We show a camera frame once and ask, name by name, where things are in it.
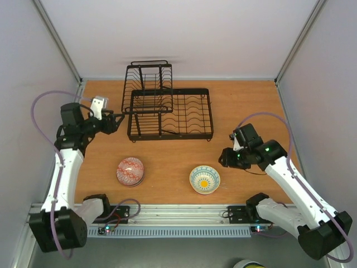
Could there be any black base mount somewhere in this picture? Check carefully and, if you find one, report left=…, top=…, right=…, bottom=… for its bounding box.
left=94, top=205, right=130, bottom=224
left=227, top=205, right=272, bottom=224

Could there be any right small circuit board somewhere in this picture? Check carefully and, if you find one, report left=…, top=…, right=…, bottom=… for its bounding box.
left=250, top=225, right=269, bottom=233

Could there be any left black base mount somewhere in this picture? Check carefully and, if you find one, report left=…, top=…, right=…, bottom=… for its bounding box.
left=94, top=205, right=130, bottom=224

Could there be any left small circuit board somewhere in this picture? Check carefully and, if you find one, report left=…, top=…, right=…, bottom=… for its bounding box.
left=97, top=226, right=115, bottom=235

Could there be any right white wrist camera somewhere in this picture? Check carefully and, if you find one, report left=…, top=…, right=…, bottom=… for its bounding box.
left=230, top=133, right=243, bottom=152

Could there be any black wire dish rack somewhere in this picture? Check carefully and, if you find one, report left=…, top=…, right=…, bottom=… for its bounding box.
left=121, top=60, right=214, bottom=142

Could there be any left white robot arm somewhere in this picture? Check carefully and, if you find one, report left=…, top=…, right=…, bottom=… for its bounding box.
left=28, top=97, right=124, bottom=253

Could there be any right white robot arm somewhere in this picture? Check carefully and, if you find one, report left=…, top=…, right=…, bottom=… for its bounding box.
left=219, top=123, right=353, bottom=260

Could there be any small circuit board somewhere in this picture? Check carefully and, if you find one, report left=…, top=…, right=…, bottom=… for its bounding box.
left=250, top=225, right=269, bottom=233
left=97, top=226, right=115, bottom=235

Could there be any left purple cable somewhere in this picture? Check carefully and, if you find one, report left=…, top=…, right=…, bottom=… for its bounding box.
left=30, top=90, right=91, bottom=260

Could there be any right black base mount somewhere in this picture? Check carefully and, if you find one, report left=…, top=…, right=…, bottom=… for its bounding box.
left=227, top=205, right=272, bottom=224

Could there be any blue yellow sun bowl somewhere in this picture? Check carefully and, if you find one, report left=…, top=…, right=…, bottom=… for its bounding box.
left=189, top=165, right=221, bottom=195

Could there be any yellow white round object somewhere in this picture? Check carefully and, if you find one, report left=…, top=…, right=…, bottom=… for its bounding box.
left=233, top=260, right=265, bottom=268

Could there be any aluminium frame rail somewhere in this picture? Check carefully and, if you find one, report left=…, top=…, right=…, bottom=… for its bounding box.
left=26, top=203, right=302, bottom=224

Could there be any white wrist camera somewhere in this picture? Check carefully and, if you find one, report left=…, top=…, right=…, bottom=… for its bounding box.
left=90, top=96, right=109, bottom=120
left=230, top=133, right=243, bottom=152

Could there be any red diamond pattern bowl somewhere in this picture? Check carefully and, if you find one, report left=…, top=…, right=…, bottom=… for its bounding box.
left=116, top=157, right=144, bottom=187

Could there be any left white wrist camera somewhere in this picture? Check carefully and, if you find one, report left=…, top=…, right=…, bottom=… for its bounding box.
left=90, top=96, right=109, bottom=120

